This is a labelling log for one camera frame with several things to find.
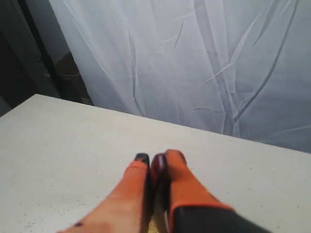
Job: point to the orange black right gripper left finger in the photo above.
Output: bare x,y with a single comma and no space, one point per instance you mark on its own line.
127,209

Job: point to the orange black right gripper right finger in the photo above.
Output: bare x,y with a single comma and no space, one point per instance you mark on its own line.
193,209

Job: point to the dark red wooden spoon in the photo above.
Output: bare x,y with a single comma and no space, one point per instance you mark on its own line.
161,190

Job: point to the white wrinkled backdrop curtain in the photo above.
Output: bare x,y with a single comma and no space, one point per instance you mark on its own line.
237,67

